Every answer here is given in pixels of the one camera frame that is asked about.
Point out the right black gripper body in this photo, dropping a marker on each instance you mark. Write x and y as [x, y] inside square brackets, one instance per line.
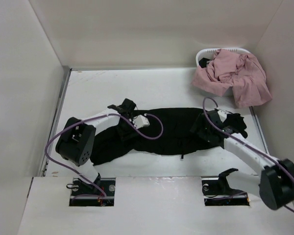
[204, 131]

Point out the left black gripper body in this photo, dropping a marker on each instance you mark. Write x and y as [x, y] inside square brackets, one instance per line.
[125, 130]

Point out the black trousers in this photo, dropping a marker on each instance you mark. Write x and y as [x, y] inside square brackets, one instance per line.
[171, 127]

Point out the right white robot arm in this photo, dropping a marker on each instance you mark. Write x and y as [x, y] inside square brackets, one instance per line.
[274, 179]

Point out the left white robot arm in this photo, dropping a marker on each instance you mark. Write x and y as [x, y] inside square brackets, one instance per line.
[76, 141]

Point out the pink trousers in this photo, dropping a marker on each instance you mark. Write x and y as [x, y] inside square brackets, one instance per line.
[242, 73]

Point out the white laundry basket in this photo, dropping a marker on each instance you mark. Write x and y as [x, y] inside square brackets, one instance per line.
[208, 54]

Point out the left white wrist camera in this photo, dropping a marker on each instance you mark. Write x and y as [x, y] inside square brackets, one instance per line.
[140, 121]

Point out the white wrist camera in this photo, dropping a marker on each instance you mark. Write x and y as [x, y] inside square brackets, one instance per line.
[222, 113]
[140, 121]

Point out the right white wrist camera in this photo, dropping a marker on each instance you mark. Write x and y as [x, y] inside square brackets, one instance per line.
[222, 113]

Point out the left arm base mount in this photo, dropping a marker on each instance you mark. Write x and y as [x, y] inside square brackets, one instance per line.
[85, 195]

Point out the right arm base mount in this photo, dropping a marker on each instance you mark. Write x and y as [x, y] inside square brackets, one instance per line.
[218, 193]

